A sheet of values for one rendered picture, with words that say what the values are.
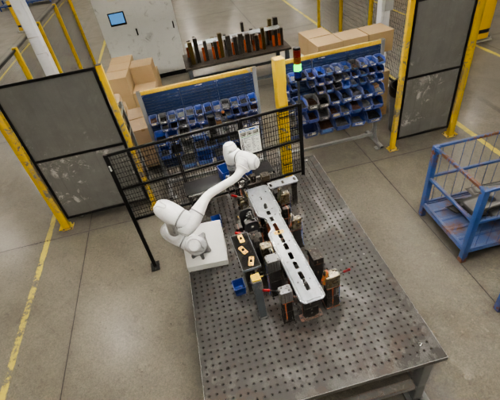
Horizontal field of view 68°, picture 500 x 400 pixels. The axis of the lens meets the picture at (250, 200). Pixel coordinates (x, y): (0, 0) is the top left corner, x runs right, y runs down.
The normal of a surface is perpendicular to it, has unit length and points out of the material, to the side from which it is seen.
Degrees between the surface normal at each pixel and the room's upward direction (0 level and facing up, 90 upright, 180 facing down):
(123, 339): 0
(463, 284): 0
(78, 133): 92
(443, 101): 91
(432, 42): 91
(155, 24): 90
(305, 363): 0
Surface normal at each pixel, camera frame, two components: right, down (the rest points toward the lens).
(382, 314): -0.13, -0.76
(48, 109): 0.18, 0.61
